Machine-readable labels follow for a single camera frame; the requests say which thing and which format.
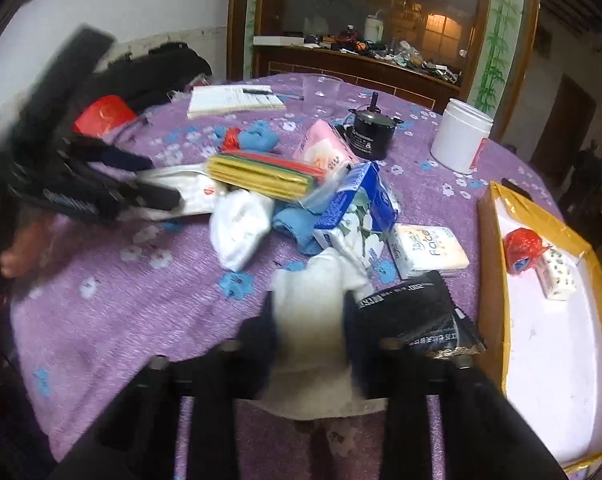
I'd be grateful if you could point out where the clear plastic cup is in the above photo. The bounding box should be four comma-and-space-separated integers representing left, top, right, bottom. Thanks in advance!
302, 74, 342, 115

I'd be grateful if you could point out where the blue white tissue pack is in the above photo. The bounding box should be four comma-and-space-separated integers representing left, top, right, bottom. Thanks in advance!
313, 162, 397, 273

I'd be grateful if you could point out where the red gift box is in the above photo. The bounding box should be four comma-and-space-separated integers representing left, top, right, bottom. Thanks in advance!
73, 94, 136, 138

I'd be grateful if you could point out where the bag of red yellow sponges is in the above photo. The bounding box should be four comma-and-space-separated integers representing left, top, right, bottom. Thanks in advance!
205, 150, 326, 202

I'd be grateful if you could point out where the purple floral tablecloth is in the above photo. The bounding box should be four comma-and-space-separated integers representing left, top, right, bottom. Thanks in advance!
11, 92, 558, 479

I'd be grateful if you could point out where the red plastic bag ball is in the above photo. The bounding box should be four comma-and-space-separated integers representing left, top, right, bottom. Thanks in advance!
503, 228, 550, 275

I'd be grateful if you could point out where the white sock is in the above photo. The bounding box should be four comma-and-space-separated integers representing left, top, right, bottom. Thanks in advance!
210, 190, 275, 272

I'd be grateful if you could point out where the yellow cardboard box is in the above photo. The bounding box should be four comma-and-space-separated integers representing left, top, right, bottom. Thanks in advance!
478, 183, 602, 474

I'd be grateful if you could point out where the black electric motor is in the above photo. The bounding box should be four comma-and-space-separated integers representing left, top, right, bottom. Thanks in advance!
345, 91, 403, 160

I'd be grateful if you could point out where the blue knitted cloth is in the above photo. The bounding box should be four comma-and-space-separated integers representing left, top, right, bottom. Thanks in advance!
272, 205, 323, 257

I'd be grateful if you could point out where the white face tissue pack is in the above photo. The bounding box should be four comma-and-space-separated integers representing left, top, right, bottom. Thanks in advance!
387, 223, 469, 280

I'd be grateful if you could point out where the person left hand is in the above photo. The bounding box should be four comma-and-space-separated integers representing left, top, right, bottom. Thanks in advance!
0, 207, 56, 278

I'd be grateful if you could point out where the black pen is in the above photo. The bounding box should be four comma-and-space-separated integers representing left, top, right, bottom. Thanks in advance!
243, 88, 275, 96

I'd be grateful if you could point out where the white plastic bag red print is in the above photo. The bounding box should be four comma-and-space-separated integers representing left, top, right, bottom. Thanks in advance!
118, 162, 227, 221

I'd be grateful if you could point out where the wooden sideboard counter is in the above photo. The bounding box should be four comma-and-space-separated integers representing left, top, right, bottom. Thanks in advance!
252, 44, 461, 113

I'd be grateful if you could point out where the black smartphone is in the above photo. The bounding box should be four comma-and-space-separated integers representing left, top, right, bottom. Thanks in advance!
501, 178, 533, 200

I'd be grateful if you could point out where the lemon print tissue pack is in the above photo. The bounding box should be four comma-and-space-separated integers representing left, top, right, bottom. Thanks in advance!
536, 246, 577, 301

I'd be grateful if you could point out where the white plastic jar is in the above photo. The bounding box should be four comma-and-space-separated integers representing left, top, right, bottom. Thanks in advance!
430, 99, 493, 174

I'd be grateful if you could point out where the black snack packet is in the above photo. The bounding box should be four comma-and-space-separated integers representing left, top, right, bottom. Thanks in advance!
348, 271, 487, 360

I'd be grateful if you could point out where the white notebook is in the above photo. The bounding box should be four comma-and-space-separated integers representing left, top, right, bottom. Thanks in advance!
187, 84, 285, 119

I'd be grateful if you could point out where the white towel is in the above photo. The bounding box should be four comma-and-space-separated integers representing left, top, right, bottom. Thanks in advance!
253, 248, 387, 420

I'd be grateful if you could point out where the pink tissue pack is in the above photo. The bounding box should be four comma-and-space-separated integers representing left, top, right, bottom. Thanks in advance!
292, 119, 359, 174

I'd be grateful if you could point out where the black backpack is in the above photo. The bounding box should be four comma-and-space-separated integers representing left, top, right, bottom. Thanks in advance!
77, 41, 212, 114

